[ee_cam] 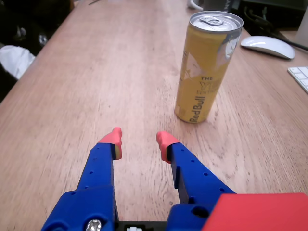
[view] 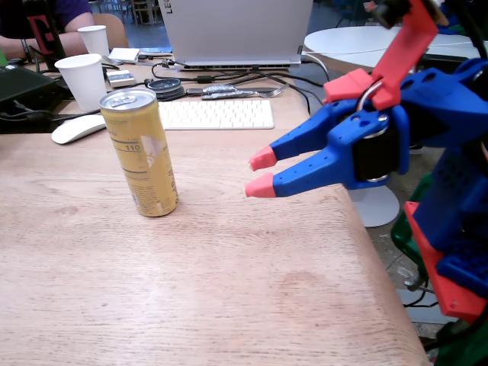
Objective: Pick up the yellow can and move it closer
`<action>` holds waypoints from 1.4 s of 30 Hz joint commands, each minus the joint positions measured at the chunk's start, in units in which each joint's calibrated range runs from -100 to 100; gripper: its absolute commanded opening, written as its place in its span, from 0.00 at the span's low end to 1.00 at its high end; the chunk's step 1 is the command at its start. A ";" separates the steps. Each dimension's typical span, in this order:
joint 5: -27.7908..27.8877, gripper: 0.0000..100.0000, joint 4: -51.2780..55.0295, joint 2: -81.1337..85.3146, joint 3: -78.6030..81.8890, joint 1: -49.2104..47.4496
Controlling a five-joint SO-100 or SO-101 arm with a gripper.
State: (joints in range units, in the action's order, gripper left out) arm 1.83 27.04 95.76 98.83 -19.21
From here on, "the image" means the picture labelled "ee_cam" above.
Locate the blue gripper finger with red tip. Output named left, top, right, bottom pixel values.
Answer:
left=155, top=130, right=238, bottom=206
left=40, top=127, right=124, bottom=231

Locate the yellow Red Bull can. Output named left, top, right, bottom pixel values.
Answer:
left=174, top=10, right=244, bottom=125

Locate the white crumpled bag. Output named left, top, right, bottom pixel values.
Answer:
left=0, top=45, right=37, bottom=80

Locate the white keyboard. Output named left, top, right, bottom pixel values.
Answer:
left=287, top=66, right=308, bottom=95

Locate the white computer mouse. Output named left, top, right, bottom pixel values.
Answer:
left=240, top=35, right=295, bottom=60

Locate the black backpack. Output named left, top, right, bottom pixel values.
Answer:
left=0, top=0, right=75, bottom=102

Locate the white mug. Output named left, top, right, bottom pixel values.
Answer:
left=187, top=0, right=205, bottom=11

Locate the long black cable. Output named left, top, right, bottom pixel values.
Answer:
left=274, top=28, right=308, bottom=51

